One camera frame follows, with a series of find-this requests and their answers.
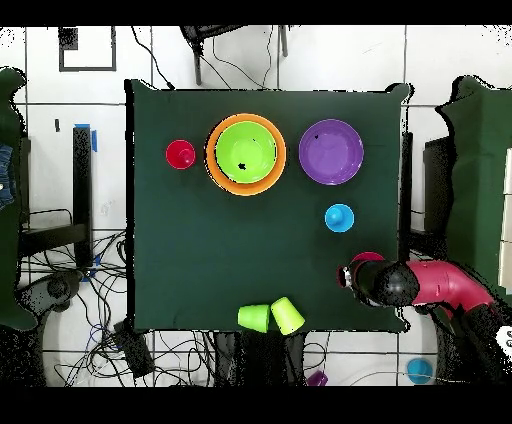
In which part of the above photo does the black floor frame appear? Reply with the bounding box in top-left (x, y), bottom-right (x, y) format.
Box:
top-left (58, 26), bottom-right (118, 73)

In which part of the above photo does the tangle of cables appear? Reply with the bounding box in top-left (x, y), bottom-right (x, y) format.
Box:
top-left (23, 229), bottom-right (217, 387)

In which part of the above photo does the black power box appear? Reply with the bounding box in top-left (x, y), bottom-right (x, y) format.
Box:
top-left (112, 319), bottom-right (156, 379)

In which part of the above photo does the black floor cable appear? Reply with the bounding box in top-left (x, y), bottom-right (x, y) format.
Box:
top-left (130, 26), bottom-right (176, 91)

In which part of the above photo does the green plastic cup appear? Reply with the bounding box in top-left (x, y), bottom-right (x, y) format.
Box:
top-left (236, 303), bottom-right (272, 334)

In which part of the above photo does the orange plastic bowl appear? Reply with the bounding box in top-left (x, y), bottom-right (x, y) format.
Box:
top-left (204, 112), bottom-right (288, 197)

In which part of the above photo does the blue plastic cup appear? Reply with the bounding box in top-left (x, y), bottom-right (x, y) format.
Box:
top-left (324, 203), bottom-right (356, 234)

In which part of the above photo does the dark green tablecloth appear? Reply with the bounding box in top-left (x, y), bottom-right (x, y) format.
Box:
top-left (124, 78), bottom-right (413, 335)

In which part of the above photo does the blue denim fabric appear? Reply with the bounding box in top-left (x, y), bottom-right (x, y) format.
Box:
top-left (0, 143), bottom-right (18, 211)

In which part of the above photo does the red plastic cup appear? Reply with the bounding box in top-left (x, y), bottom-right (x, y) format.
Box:
top-left (165, 138), bottom-right (197, 171)

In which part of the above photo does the blue tape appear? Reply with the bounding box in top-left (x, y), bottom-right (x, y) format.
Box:
top-left (74, 122), bottom-right (98, 153)

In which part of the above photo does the magenta plastic bowl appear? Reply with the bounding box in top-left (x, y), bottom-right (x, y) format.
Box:
top-left (351, 251), bottom-right (386, 264)

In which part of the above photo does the yellow-green plastic cup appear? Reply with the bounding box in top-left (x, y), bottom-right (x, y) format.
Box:
top-left (270, 296), bottom-right (306, 336)

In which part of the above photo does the green plastic bowl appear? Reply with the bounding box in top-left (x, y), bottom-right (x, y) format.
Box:
top-left (214, 120), bottom-right (279, 185)

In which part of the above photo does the green cloth covered table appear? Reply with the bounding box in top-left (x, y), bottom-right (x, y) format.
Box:
top-left (0, 66), bottom-right (37, 331)
top-left (435, 75), bottom-right (512, 297)

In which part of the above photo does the blue round floor object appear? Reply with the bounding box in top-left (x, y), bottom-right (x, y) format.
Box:
top-left (405, 356), bottom-right (434, 386)

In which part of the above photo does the black metal stand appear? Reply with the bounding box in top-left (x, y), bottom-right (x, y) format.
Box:
top-left (397, 131), bottom-right (455, 265)
top-left (17, 126), bottom-right (94, 268)

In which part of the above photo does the white box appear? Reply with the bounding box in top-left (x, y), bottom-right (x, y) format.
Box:
top-left (497, 147), bottom-right (512, 295)

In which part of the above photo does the black tripod stand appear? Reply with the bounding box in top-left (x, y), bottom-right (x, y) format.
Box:
top-left (178, 25), bottom-right (290, 86)

